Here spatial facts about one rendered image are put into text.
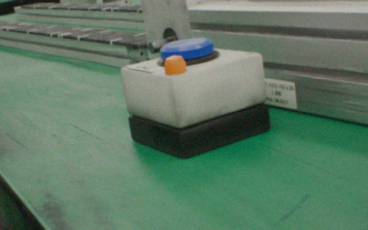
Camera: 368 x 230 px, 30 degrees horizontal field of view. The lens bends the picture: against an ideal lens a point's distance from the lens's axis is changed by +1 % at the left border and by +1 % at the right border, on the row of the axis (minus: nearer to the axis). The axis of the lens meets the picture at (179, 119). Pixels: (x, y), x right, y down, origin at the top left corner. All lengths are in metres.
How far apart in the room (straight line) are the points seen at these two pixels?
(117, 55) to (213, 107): 0.42
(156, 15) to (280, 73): 0.19
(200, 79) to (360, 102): 0.12
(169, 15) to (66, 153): 0.21
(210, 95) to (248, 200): 0.11
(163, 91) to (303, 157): 0.11
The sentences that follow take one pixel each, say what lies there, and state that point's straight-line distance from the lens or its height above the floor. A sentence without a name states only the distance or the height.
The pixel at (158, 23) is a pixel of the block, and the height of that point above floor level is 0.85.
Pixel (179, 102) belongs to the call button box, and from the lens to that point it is 0.47.
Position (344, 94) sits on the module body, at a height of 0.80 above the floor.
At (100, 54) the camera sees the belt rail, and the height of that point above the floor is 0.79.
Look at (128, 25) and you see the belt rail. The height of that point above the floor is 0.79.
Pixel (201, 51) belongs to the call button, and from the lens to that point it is 0.50.
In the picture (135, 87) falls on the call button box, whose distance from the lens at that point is 0.52.
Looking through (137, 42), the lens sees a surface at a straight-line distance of 0.83.
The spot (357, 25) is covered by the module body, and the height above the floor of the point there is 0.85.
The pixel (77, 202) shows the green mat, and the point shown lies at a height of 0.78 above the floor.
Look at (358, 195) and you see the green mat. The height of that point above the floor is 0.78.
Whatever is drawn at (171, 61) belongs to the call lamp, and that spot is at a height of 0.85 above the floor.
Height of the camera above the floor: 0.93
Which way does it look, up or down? 15 degrees down
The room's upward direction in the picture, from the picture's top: 9 degrees counter-clockwise
